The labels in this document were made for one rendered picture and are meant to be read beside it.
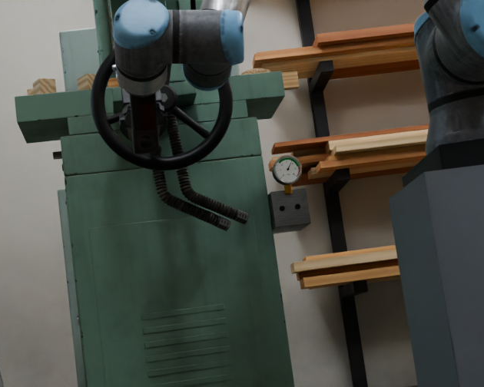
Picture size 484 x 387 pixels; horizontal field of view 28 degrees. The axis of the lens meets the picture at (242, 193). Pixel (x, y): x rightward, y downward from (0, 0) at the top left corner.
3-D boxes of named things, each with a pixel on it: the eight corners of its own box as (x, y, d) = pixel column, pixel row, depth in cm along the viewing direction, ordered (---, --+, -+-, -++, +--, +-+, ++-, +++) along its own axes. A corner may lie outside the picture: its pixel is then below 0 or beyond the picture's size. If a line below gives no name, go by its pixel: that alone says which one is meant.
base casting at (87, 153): (61, 176, 207) (58, 135, 209) (75, 215, 264) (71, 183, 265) (264, 154, 214) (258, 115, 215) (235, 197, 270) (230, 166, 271)
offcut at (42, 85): (34, 100, 214) (32, 83, 215) (50, 100, 217) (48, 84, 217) (40, 95, 211) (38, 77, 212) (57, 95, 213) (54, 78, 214)
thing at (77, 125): (68, 135, 209) (67, 117, 210) (74, 155, 230) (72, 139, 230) (248, 117, 215) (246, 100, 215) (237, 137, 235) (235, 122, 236)
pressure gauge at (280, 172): (276, 193, 206) (271, 156, 207) (274, 196, 209) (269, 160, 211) (305, 190, 207) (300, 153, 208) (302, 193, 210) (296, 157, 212)
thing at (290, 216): (275, 227, 207) (270, 191, 208) (267, 234, 219) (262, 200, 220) (313, 223, 208) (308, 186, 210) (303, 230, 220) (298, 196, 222)
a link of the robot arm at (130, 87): (170, 80, 165) (114, 84, 163) (170, 96, 169) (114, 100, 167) (164, 38, 169) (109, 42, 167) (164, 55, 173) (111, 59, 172)
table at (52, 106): (10, 111, 199) (7, 84, 200) (24, 143, 229) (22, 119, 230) (293, 84, 207) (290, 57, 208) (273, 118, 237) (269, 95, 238)
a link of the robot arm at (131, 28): (173, 37, 153) (111, 37, 153) (172, 83, 164) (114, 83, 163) (172, -8, 158) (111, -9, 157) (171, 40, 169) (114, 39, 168)
